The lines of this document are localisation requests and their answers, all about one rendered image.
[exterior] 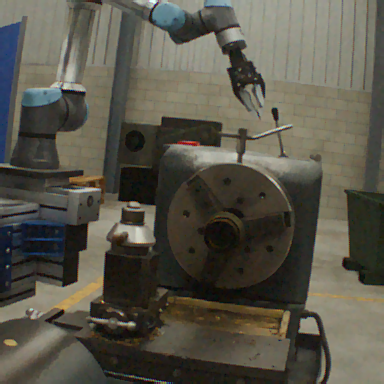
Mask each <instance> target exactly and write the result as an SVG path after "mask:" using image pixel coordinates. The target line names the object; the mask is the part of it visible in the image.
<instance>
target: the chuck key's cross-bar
mask: <svg viewBox="0 0 384 384"><path fill-rule="evenodd" d="M292 127H293V125H290V124H288V125H285V126H283V127H280V128H277V129H275V130H268V131H266V132H263V133H260V134H258V135H255V136H247V140H256V139H259V138H264V137H267V136H269V135H272V134H275V133H277V132H280V131H281V132H283V131H285V130H288V129H291V128H292ZM216 135H217V136H222V137H229V138H237V139H241V138H242V135H238V134H232V133H224V132H217V133H216Z"/></svg>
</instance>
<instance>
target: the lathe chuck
mask: <svg viewBox="0 0 384 384"><path fill-rule="evenodd" d="M197 174H199V177H200V178H201V179H202V181H203V182H204V183H205V184H206V185H207V186H208V187H209V188H210V190H211V191H212V192H213V194H214V196H215V197H216V199H218V200H219V202H220V203H221V204H222V205H223V207H224V208H225V209H234V210H237V211H239V212H241V213H242V214H243V215H244V216H245V217H250V216H257V215H263V214H271V213H277V212H284V211H289V213H290V220H291V227H286V228H285V230H281V231H274V232H267V233H266V234H261V235H254V236H251V237H244V238H243V240H242V242H241V244H240V245H239V246H238V247H237V249H236V250H232V251H229V252H228V253H227V255H226V258H225V260H224V262H223V267H222V269H221V271H220V273H219V276H218V278H217V281H216V282H215V285H214V288H218V289H221V288H222V289H241V288H246V287H249V286H252V285H254V284H257V283H261V282H262V281H263V280H265V279H267V278H268V277H269V276H271V275H272V273H273V272H275V271H276V270H277V269H278V268H279V267H280V265H281V264H282V262H283V261H284V259H285V257H286V255H287V253H288V251H289V249H290V246H291V243H292V241H293V237H294V232H295V214H294V209H293V206H292V203H291V201H290V197H289V195H288V193H287V192H286V190H285V188H284V187H283V186H282V185H281V183H280V182H279V181H278V180H277V179H276V178H275V177H274V176H273V175H272V174H271V173H268V172H267V171H265V170H263V169H262V168H260V167H258V166H255V165H253V164H250V163H246V162H242V163H238V162H237V161H231V162H224V163H218V164H214V165H211V166H208V167H206V168H203V169H201V170H198V171H197V173H195V174H194V175H193V176H192V177H190V178H189V179H188V180H187V181H186V182H184V183H183V185H181V186H180V187H179V189H178V190H177V192H176V193H175V195H174V197H173V199H172V200H171V203H170V209H169V213H168V218H167V232H168V239H169V242H170V245H171V248H172V252H173V254H174V256H175V258H176V259H177V261H178V262H179V263H180V264H181V266H182V267H183V268H184V269H185V270H186V272H188V273H189V274H190V275H191V276H193V277H194V278H195V279H197V280H198V281H200V279H201V278H199V276H200V273H201V272H202V269H203V267H204V264H205V260H206V258H207V255H208V251H209V248H208V247H207V245H206V244H205V241H204V228H205V225H206V223H207V222H206V221H205V219H204V218H203V217H202V215H203V214H202V213H201V212H200V211H199V208H198V207H197V206H196V204H197V202H196V201H195V200H194V199H193V198H192V197H191V196H190V194H189V193H188V192H187V191H186V188H187V187H188V186H187V185H186V183H187V182H188V181H190V180H191V179H192V178H193V177H195V176H196V175H197Z"/></svg>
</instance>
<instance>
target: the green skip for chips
mask: <svg viewBox="0 0 384 384"><path fill-rule="evenodd" d="M344 193H346V196H347V210H348V237H349V256H350V257H344V259H343V261H342V267H343V268H345V269H346V270H348V271H355V270H356V271H361V272H359V276H358V280H359V281H360V282H361V283H363V285H374V286H379V285H381V286H384V193H376V192H368V191H360V190H352V189H345V190H344Z"/></svg>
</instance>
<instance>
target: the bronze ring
mask: <svg viewBox="0 0 384 384"><path fill-rule="evenodd" d="M218 226H222V227H226V228H227V229H228V230H229V231H230V233H231V239H230V240H223V239H220V238H219V237H218V236H217V235H216V231H215V228H216V227H218ZM243 238H244V227H243V225H242V223H241V221H240V220H239V218H238V217H237V216H236V215H234V214H232V213H216V214H214V215H213V216H212V217H211V218H210V219H209V220H208V221H207V223H206V225H205V228H204V241H205V244H206V245H207V247H208V248H209V249H210V250H211V251H214V252H217V253H225V252H229V251H232V250H236V249H237V247H238V246H239V245H240V244H241V242H242V240H243Z"/></svg>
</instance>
